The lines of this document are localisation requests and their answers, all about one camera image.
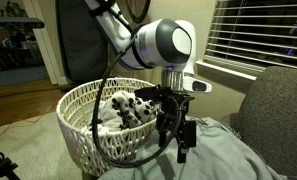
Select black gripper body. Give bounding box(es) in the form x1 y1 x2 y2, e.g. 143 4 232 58
156 92 196 134

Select orange floor cable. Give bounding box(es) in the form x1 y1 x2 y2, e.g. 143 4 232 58
0 99 61 141

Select green houseplant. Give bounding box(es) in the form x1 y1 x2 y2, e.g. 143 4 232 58
0 0 28 18

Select beige carpet rug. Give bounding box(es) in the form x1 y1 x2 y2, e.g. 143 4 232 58
0 111 84 180

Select black desk top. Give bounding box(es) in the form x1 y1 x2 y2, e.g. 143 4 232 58
0 16 46 30

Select white black-spotted blanket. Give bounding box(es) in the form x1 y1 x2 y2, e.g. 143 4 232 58
96 89 160 133

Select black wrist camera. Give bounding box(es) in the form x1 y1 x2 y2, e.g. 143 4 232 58
134 85 171 103

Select white window sill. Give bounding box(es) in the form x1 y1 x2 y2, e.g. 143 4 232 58
195 59 258 82

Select white woven basket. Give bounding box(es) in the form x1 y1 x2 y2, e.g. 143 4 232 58
55 77 164 178

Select dark gray couch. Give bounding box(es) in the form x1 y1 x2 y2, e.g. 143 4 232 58
97 65 297 180

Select white door frame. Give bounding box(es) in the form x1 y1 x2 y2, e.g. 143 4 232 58
22 0 71 86

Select dark blue padded bag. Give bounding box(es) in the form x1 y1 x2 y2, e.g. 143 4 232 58
55 0 110 84

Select gray fringed blanket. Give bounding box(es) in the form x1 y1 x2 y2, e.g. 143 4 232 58
134 114 289 180

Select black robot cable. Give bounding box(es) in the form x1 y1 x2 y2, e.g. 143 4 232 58
91 0 189 169

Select black tripod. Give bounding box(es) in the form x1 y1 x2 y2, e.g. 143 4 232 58
0 136 21 180

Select white window blinds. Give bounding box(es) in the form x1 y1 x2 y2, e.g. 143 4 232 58
202 0 297 73

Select round black-framed mirror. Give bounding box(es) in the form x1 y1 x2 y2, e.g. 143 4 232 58
125 0 152 25

